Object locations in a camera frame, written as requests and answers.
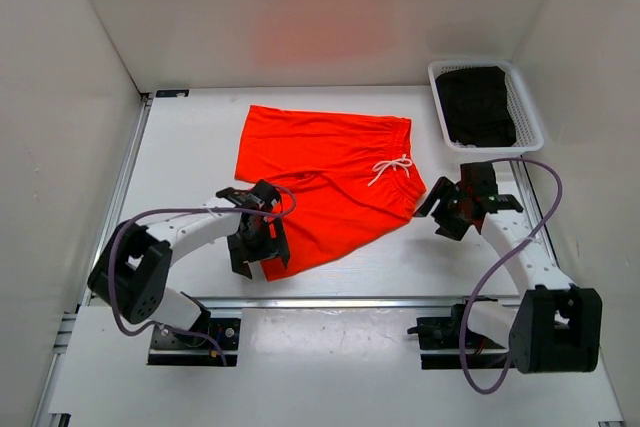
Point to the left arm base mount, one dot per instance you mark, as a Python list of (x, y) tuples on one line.
[(167, 349)]

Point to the aluminium rail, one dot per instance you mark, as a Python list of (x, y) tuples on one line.
[(330, 302), (540, 217), (119, 179)]

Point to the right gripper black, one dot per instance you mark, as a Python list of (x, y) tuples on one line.
[(438, 191)]

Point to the aluminium rail front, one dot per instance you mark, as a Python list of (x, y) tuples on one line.
[(330, 302)]

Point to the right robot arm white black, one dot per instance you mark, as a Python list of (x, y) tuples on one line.
[(556, 327)]

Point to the orange shorts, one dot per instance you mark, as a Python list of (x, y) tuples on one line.
[(350, 179)]

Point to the white plastic basket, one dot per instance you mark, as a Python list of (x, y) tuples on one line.
[(529, 137)]

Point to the aluminium rail right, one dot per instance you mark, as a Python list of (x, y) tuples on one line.
[(540, 217)]

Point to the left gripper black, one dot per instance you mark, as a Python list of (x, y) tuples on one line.
[(273, 247)]

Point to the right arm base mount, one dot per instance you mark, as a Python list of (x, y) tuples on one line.
[(438, 339)]

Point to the black shorts in basket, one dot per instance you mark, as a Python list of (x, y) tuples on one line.
[(474, 103)]

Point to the small dark label sticker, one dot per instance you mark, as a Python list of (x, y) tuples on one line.
[(172, 93)]

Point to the aluminium rail left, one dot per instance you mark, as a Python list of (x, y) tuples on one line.
[(119, 179)]

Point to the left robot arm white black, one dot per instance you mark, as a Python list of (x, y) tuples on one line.
[(131, 273)]

